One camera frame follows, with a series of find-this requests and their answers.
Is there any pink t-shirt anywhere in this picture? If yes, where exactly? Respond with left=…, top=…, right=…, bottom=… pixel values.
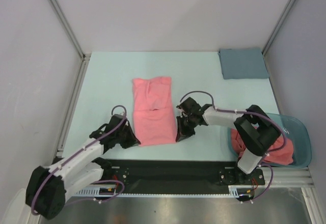
left=230, top=129, right=294, bottom=165
left=132, top=76, right=177, bottom=147

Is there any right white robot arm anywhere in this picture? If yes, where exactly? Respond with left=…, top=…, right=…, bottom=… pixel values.
left=176, top=103, right=287, bottom=184

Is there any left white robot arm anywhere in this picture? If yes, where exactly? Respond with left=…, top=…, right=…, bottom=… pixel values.
left=25, top=120, right=140, bottom=219

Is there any folded blue-grey t-shirt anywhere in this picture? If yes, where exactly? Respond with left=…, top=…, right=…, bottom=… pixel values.
left=218, top=47, right=269, bottom=80

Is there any crumpled pink t-shirt in basin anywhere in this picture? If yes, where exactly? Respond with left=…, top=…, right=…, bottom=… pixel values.
left=230, top=129, right=294, bottom=165

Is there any teal plastic basin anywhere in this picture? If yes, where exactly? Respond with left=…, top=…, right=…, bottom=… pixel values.
left=227, top=113, right=312, bottom=169

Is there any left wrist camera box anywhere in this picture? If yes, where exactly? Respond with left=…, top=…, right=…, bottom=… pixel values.
left=107, top=114, right=128, bottom=131

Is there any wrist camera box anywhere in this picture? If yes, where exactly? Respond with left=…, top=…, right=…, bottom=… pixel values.
left=176, top=97, right=201, bottom=114
left=107, top=114, right=128, bottom=131

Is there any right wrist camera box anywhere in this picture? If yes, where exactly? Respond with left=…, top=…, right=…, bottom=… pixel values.
left=176, top=97, right=201, bottom=114

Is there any white slotted cable duct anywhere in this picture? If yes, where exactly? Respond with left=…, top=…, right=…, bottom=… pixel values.
left=73, top=184, right=254, bottom=199

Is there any left aluminium frame post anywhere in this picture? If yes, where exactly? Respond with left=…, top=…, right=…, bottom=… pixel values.
left=48, top=0, right=85, bottom=60

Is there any aluminium frame post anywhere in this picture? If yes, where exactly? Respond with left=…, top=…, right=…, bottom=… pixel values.
left=262, top=0, right=297, bottom=57
left=48, top=0, right=85, bottom=60

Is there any right aluminium frame post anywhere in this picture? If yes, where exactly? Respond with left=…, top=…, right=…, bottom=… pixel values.
left=262, top=0, right=297, bottom=57

